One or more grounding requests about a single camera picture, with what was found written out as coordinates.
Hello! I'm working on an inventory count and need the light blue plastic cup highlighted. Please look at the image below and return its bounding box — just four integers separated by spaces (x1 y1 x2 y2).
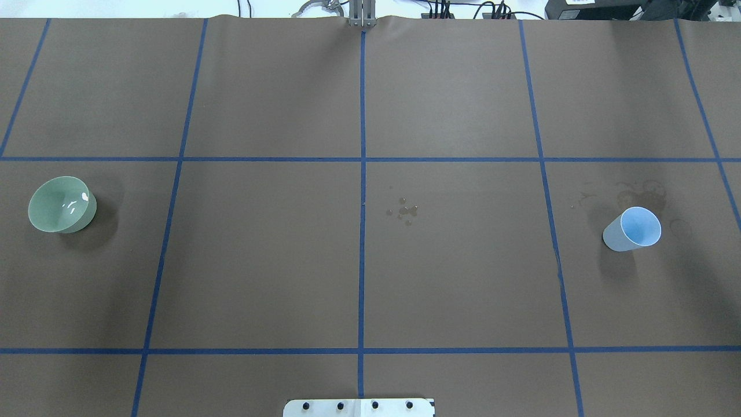
601 206 662 253

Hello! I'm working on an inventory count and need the green bowl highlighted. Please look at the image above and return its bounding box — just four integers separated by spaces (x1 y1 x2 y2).
27 176 97 234

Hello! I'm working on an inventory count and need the black box device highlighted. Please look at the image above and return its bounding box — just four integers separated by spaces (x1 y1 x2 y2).
545 0 684 21

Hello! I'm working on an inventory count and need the aluminium frame post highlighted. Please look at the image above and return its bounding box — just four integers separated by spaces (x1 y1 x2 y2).
347 0 376 28

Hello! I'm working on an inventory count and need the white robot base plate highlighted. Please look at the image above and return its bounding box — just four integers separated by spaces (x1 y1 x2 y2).
283 398 436 416

